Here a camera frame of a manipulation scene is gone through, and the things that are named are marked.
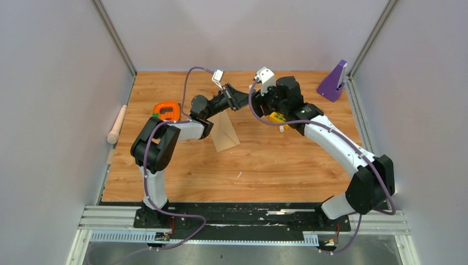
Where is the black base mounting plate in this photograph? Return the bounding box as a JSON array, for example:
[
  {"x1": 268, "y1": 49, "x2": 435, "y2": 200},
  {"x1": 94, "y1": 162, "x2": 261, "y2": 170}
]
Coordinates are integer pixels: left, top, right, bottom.
[{"x1": 133, "y1": 202, "x2": 351, "y2": 240}]

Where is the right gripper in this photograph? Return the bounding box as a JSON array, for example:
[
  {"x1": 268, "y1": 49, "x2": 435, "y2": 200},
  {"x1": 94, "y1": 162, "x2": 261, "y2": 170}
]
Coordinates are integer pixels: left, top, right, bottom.
[{"x1": 251, "y1": 82, "x2": 289, "y2": 118}]

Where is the wooden rolling pin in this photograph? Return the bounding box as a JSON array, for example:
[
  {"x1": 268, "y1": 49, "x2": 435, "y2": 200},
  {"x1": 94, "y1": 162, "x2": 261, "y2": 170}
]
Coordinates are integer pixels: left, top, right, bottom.
[{"x1": 107, "y1": 105, "x2": 127, "y2": 144}]

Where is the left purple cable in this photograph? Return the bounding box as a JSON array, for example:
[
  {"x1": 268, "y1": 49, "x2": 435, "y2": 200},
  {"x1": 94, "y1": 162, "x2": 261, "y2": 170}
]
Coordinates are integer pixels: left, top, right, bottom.
[{"x1": 142, "y1": 66, "x2": 220, "y2": 251}]

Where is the yellow toy window brick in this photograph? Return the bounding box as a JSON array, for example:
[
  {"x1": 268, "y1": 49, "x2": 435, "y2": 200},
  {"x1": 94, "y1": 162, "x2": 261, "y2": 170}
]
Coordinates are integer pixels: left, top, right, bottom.
[{"x1": 268, "y1": 112, "x2": 290, "y2": 130}]

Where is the orange toy track loop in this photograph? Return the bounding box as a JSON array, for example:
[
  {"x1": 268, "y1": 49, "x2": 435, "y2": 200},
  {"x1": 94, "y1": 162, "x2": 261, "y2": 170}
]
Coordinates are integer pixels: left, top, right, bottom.
[{"x1": 152, "y1": 101, "x2": 181, "y2": 121}]

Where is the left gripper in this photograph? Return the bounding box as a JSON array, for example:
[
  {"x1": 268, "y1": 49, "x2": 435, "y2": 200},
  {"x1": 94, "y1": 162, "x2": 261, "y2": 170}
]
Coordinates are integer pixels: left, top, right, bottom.
[{"x1": 205, "y1": 84, "x2": 252, "y2": 121}]

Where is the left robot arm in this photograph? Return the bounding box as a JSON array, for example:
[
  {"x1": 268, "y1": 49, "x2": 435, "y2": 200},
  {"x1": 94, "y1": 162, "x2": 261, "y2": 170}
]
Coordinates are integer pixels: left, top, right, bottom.
[{"x1": 130, "y1": 83, "x2": 248, "y2": 228}]

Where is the brown paper envelope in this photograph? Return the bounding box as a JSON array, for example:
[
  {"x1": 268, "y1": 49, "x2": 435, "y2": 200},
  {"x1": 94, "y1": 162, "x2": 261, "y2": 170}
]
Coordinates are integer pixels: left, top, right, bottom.
[{"x1": 208, "y1": 110, "x2": 240, "y2": 152}]

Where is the purple cable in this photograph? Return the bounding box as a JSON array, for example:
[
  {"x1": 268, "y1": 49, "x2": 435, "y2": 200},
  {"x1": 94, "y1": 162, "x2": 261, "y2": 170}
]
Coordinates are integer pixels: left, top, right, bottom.
[
  {"x1": 142, "y1": 66, "x2": 220, "y2": 251},
  {"x1": 248, "y1": 81, "x2": 397, "y2": 255}
]

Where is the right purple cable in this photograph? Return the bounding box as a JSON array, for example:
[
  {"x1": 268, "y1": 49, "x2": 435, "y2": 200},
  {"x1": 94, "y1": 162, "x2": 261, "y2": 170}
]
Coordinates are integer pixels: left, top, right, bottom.
[{"x1": 248, "y1": 81, "x2": 397, "y2": 255}]

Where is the purple plastic stand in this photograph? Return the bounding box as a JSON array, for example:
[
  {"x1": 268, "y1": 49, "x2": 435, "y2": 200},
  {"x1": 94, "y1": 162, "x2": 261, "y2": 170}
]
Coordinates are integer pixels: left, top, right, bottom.
[{"x1": 316, "y1": 60, "x2": 348, "y2": 102}]

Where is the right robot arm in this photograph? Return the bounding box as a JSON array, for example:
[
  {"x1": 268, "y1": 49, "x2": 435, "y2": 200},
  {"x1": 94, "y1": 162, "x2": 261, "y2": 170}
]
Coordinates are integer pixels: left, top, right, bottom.
[{"x1": 248, "y1": 75, "x2": 395, "y2": 231}]

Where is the slotted cable duct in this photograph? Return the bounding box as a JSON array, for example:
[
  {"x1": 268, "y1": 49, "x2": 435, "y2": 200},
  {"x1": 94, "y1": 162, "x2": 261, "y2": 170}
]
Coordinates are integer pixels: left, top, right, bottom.
[{"x1": 89, "y1": 230, "x2": 319, "y2": 247}]

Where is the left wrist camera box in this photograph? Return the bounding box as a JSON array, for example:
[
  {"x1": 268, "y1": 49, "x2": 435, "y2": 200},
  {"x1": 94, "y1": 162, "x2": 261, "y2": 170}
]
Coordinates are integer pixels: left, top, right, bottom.
[{"x1": 211, "y1": 69, "x2": 224, "y2": 89}]

